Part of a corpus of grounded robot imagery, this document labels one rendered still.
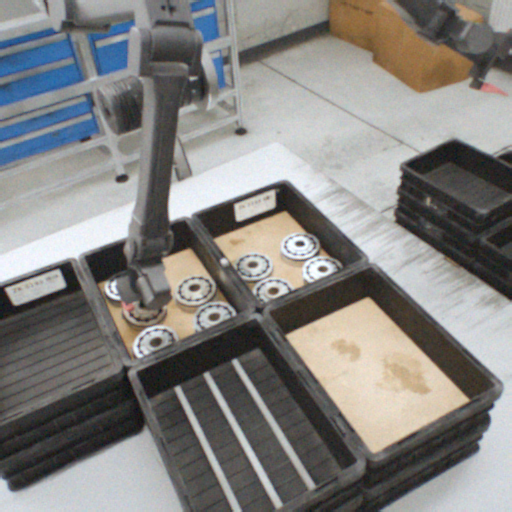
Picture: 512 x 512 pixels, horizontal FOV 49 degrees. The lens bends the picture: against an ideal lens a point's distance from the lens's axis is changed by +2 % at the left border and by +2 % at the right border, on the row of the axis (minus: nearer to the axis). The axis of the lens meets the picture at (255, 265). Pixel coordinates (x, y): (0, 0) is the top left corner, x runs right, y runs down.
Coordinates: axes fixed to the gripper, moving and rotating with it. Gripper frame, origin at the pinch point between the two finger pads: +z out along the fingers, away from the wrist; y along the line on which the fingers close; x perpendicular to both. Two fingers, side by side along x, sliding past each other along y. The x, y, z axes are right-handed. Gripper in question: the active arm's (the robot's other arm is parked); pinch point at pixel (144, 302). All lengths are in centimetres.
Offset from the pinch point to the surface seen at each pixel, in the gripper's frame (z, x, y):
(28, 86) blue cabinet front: 82, 171, 8
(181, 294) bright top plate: 1.8, -0.6, 9.3
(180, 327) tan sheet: 2.6, -8.2, 5.7
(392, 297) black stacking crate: -14, -27, 48
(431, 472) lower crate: -6, -61, 37
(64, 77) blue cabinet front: 82, 172, 26
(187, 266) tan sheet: 8.1, 9.6, 15.6
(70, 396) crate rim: -8.8, -17.6, -21.5
